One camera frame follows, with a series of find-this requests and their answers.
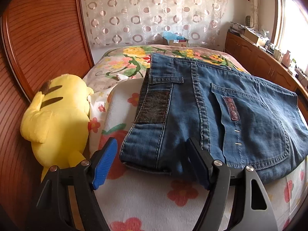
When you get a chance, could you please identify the blue denim jeans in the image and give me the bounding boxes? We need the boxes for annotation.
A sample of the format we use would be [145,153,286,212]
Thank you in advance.
[119,59,307,183]

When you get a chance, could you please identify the white strawberry print blanket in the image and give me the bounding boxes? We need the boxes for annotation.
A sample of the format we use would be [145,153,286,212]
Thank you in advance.
[85,78,307,230]

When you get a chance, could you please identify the yellow Pikachu plush toy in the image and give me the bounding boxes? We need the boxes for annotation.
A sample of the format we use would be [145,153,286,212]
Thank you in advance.
[20,74,93,177]

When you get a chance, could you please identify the long wooden cabinet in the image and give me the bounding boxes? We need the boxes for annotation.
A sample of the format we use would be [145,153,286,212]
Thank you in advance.
[224,32,307,120]

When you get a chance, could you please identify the pink bottle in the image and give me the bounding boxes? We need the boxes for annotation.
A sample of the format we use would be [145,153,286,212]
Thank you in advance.
[281,50,291,68]

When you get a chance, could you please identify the floral bedspread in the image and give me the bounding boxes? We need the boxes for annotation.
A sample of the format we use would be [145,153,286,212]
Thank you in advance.
[83,44,248,92]

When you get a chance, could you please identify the beige cardboard box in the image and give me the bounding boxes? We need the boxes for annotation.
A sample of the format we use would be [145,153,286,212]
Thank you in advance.
[243,29,269,47]

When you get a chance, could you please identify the wooden slatted headboard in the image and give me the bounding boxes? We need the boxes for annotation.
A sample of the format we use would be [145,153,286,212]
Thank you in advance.
[1,0,94,230]

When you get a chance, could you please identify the cardboard box with blue bag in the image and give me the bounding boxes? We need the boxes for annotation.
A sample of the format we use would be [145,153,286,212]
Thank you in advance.
[162,31,188,47]

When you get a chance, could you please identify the circle pattern sheer curtain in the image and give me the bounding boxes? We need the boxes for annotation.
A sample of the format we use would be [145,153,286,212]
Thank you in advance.
[82,0,228,48]

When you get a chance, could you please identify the patterned window drape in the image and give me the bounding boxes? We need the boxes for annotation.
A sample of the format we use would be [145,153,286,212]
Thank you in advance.
[243,0,261,29]

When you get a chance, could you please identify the window with wooden frame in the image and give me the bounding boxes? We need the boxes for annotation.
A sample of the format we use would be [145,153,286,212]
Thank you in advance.
[274,0,307,69]

